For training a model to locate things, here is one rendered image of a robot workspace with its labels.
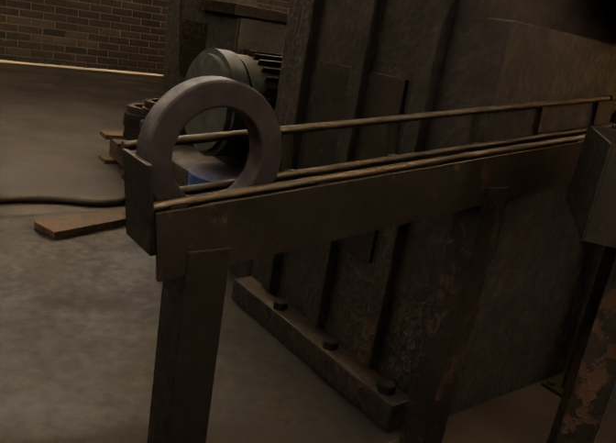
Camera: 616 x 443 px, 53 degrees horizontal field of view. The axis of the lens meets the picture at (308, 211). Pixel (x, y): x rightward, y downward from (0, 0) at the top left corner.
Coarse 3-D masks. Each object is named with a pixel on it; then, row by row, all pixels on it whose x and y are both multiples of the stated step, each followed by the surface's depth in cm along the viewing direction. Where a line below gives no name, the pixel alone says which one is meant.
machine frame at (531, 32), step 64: (320, 0) 151; (384, 0) 134; (448, 0) 118; (512, 0) 116; (576, 0) 128; (320, 64) 152; (384, 64) 136; (448, 64) 122; (512, 64) 114; (576, 64) 126; (384, 128) 135; (448, 128) 122; (512, 128) 120; (576, 128) 134; (320, 256) 152; (384, 256) 134; (512, 256) 136; (576, 256) 154; (320, 320) 155; (384, 320) 138; (512, 320) 145; (576, 320) 166; (384, 384) 134; (512, 384) 156
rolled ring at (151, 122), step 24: (168, 96) 69; (192, 96) 69; (216, 96) 71; (240, 96) 73; (144, 120) 70; (168, 120) 68; (264, 120) 76; (144, 144) 69; (168, 144) 69; (264, 144) 77; (168, 168) 70; (264, 168) 78; (168, 192) 71
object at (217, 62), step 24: (192, 72) 223; (216, 72) 209; (240, 72) 207; (264, 72) 215; (264, 96) 212; (192, 120) 225; (216, 120) 211; (240, 120) 207; (192, 144) 226; (216, 144) 213; (240, 144) 217; (240, 168) 230; (240, 264) 194
